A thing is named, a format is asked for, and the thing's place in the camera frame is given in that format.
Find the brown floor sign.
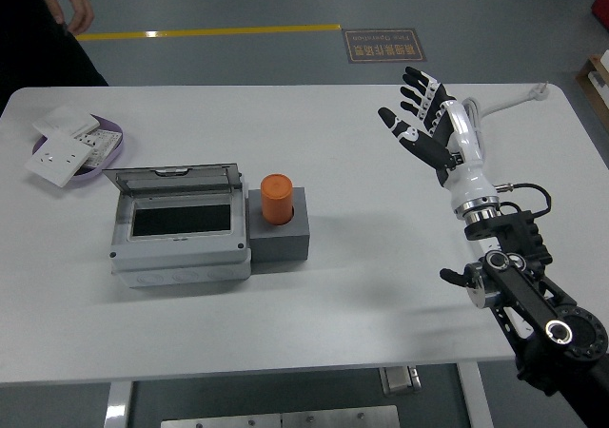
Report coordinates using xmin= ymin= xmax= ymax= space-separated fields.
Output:
xmin=343 ymin=28 xmax=427 ymax=65

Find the white wall switch panel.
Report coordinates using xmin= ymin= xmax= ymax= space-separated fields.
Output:
xmin=31 ymin=105 xmax=101 ymax=138

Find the white wall socket panel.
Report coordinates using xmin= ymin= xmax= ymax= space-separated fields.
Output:
xmin=23 ymin=130 xmax=95 ymax=189

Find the white power strip with cord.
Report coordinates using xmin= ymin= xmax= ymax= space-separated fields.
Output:
xmin=460 ymin=81 xmax=552 ymax=339

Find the grey cube with round hole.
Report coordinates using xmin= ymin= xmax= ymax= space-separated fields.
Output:
xmin=246 ymin=187 xmax=311 ymax=264

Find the white multi-hole socket panel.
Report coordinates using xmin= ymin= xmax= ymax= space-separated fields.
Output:
xmin=70 ymin=128 xmax=123 ymax=170

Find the wooden crate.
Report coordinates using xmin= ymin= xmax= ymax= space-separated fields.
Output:
xmin=575 ymin=49 xmax=609 ymax=132

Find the grey electrical box clear lid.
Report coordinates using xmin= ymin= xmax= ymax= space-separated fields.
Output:
xmin=102 ymin=163 xmax=253 ymax=289

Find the person's left hand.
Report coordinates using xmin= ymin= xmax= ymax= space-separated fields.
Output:
xmin=36 ymin=0 xmax=95 ymax=37

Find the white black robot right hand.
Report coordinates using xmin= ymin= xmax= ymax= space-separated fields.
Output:
xmin=378 ymin=66 xmax=500 ymax=213

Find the orange cylinder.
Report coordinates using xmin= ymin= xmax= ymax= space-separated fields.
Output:
xmin=260 ymin=173 xmax=293 ymax=227

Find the grey metal base plate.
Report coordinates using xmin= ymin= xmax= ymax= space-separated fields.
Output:
xmin=160 ymin=404 xmax=402 ymax=428

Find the person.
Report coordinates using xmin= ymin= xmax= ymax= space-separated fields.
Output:
xmin=0 ymin=0 xmax=109 ymax=110

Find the purple oval tray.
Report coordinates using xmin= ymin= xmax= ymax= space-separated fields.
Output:
xmin=31 ymin=113 xmax=126 ymax=189

